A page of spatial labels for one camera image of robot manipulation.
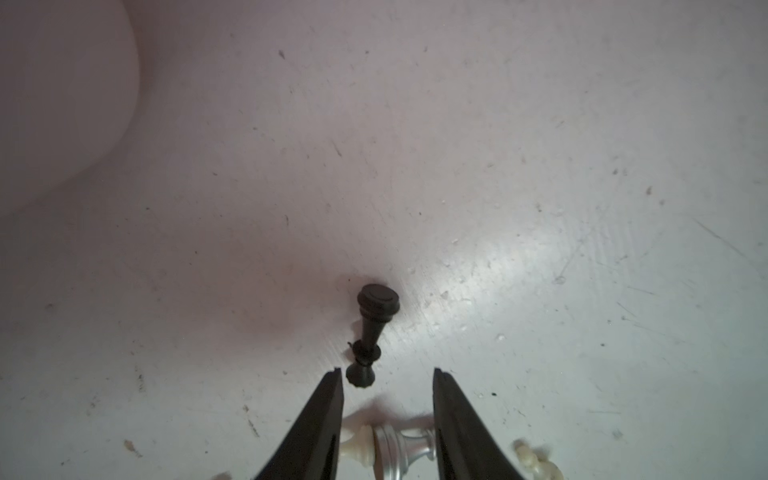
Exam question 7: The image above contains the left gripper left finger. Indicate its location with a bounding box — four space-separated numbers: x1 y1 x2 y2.
255 368 344 480

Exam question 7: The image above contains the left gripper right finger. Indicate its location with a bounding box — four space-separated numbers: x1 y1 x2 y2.
432 368 523 480

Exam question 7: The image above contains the small white bishop piece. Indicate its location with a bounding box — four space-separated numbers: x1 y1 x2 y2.
339 425 377 468

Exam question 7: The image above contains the white knight piece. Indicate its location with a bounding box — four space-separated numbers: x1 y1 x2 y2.
514 442 565 480

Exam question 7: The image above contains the silver chess piece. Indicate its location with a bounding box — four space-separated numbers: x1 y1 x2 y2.
373 425 437 480

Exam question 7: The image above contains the white storage tray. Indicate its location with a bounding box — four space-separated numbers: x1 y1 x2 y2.
1 1 140 214

